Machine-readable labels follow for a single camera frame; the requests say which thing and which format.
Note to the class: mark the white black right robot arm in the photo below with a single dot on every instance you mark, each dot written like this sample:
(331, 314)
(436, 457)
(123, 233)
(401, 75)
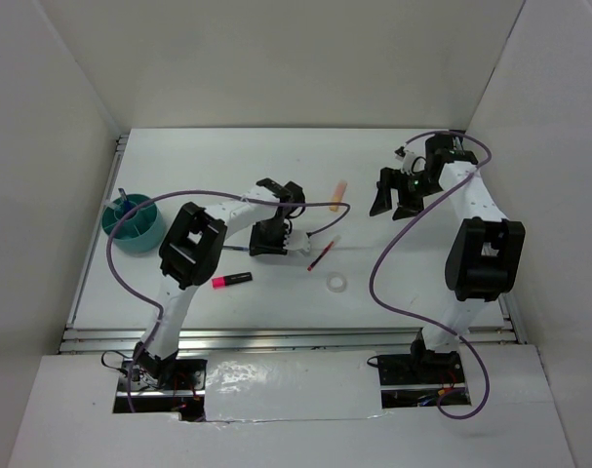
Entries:
(484, 258)

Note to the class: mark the clear tape roll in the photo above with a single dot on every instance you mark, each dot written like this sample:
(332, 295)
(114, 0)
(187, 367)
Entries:
(336, 282)

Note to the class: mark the pink black highlighter marker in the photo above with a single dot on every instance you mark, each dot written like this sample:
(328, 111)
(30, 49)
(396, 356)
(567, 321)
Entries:
(231, 280)

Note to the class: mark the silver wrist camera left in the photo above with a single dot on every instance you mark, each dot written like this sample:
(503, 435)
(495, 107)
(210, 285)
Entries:
(298, 242)

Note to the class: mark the orange highlighter marker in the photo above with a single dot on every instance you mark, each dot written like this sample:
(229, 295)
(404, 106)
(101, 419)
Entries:
(337, 197)

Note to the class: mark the teal round compartment organizer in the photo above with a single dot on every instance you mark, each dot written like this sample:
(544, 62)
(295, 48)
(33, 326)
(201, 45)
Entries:
(140, 234)

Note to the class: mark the clear capped pen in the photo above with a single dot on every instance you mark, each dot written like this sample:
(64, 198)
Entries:
(115, 208)

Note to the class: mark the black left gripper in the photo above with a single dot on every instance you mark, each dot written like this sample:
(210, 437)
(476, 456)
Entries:
(259, 248)

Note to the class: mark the red gel pen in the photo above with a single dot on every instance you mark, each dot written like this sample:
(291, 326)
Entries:
(332, 244)

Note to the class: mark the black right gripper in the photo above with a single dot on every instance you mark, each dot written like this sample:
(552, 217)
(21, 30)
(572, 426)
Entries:
(391, 178)

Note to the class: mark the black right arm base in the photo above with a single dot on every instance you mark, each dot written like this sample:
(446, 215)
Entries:
(407, 369)

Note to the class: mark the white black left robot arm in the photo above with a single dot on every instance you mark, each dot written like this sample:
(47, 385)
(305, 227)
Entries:
(190, 254)

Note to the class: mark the blue gel pen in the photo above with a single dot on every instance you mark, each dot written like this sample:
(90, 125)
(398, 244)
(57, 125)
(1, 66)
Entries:
(126, 204)

